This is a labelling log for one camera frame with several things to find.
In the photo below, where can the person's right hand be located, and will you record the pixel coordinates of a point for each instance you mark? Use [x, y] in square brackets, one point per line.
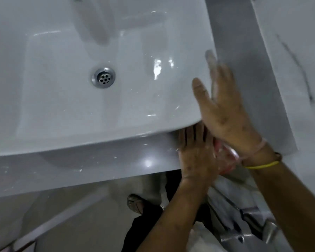
[225, 115]

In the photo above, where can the pink thread wristband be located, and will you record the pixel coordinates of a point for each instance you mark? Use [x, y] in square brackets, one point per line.
[257, 149]

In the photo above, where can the black trousers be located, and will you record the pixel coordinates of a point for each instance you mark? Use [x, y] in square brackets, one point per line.
[144, 225]

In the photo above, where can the chrome sink drain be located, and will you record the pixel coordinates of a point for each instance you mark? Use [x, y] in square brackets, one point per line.
[103, 77]

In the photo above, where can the yellow rubber wristband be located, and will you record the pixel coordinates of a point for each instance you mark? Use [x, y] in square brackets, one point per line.
[263, 165]

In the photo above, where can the person's right forearm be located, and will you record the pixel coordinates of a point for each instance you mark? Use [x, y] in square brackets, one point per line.
[291, 204]

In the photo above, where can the chrome angle valve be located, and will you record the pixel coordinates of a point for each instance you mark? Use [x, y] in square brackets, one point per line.
[262, 225]

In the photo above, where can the person's left forearm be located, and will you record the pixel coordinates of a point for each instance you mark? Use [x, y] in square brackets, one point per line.
[173, 220]

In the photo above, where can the person's right thumb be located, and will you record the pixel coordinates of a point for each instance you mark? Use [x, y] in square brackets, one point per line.
[201, 94]

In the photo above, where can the person's left middle finger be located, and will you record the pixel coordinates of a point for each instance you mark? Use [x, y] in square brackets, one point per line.
[199, 133]

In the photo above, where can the white ceramic sink basin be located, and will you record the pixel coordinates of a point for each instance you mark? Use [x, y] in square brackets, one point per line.
[68, 107]

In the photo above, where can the person's left little finger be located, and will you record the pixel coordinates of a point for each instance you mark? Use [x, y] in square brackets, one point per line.
[182, 137]

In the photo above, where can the person's left hand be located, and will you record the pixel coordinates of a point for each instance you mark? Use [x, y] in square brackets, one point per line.
[196, 157]

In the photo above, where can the person's sandalled foot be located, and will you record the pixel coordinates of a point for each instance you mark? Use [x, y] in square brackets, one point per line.
[135, 203]

